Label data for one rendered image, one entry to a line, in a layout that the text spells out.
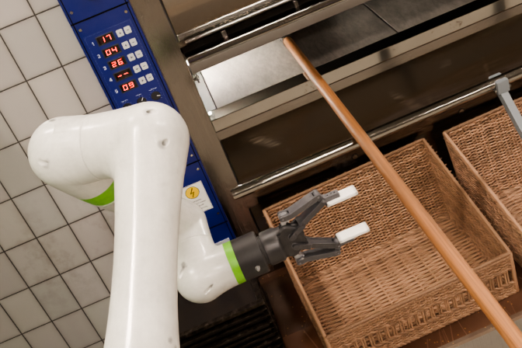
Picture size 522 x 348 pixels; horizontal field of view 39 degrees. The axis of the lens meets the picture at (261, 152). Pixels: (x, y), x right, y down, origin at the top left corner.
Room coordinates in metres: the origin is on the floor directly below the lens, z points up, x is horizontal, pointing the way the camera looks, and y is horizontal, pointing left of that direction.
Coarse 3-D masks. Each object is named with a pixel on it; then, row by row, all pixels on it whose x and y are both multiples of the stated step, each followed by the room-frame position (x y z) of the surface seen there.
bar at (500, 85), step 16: (496, 80) 1.54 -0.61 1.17; (512, 80) 1.53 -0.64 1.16; (448, 96) 1.54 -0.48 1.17; (464, 96) 1.53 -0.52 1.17; (416, 112) 1.53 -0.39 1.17; (432, 112) 1.52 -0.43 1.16; (512, 112) 1.49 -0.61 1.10; (384, 128) 1.52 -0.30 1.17; (400, 128) 1.52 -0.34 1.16; (336, 144) 1.53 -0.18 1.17; (352, 144) 1.51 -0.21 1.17; (304, 160) 1.52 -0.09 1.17; (320, 160) 1.51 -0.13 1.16; (272, 176) 1.51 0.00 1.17; (288, 176) 1.51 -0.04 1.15; (240, 192) 1.50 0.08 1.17
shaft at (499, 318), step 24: (288, 48) 2.09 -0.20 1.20; (312, 72) 1.87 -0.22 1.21; (336, 96) 1.70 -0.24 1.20; (360, 144) 1.45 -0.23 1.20; (384, 168) 1.32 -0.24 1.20; (408, 192) 1.22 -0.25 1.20; (432, 240) 1.06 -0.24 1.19; (456, 264) 0.98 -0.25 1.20; (480, 288) 0.90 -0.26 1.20; (504, 312) 0.84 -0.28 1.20; (504, 336) 0.80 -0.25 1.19
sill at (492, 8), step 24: (480, 0) 1.96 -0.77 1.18; (504, 0) 1.92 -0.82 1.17; (432, 24) 1.93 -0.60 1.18; (456, 24) 1.91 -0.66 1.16; (360, 48) 1.95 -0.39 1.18; (384, 48) 1.90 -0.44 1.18; (408, 48) 1.90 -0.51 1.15; (336, 72) 1.89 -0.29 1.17; (264, 96) 1.89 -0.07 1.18; (288, 96) 1.88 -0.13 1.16; (216, 120) 1.87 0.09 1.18; (240, 120) 1.88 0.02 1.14
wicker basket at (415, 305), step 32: (416, 160) 1.86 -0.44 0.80; (320, 192) 1.84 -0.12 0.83; (384, 192) 1.83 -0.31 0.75; (448, 192) 1.75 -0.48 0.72; (320, 224) 1.81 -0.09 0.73; (352, 224) 1.81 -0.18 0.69; (384, 224) 1.81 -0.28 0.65; (416, 224) 1.80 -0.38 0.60; (448, 224) 1.76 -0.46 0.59; (480, 224) 1.56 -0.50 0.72; (352, 256) 1.78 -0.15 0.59; (384, 256) 1.73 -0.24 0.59; (416, 256) 1.68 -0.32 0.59; (480, 256) 1.58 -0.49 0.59; (512, 256) 1.41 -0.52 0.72; (320, 288) 1.70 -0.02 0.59; (352, 288) 1.66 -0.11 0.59; (384, 288) 1.60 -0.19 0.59; (416, 288) 1.56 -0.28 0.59; (448, 288) 1.40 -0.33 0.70; (512, 288) 1.41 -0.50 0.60; (320, 320) 1.58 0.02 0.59; (352, 320) 1.53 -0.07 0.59; (384, 320) 1.39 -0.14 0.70; (416, 320) 1.39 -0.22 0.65; (448, 320) 1.40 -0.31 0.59
